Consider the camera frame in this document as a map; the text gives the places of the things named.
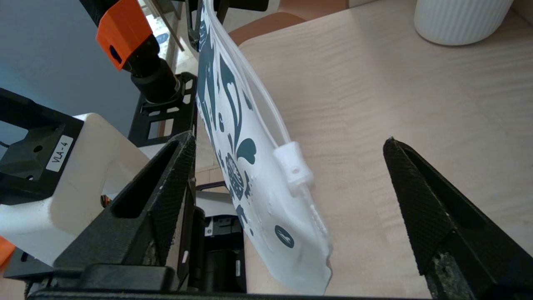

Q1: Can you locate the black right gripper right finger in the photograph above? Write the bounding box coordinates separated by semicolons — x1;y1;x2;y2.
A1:
383;137;533;300

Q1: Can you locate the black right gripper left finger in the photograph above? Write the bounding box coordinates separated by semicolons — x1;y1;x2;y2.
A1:
53;131;197;290

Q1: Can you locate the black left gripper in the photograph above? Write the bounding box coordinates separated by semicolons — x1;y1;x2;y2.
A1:
185;0;269;51

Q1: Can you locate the white horse-print zipper pouch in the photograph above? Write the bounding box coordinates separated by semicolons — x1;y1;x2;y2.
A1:
195;0;334;296

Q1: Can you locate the brown shell chair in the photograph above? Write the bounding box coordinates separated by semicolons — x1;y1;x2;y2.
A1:
228;0;349;47

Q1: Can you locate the white ribbed ceramic mug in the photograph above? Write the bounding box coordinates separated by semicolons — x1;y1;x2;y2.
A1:
413;0;515;46

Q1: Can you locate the black labelled robot bracket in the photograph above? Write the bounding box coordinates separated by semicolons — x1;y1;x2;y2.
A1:
0;87;85;205

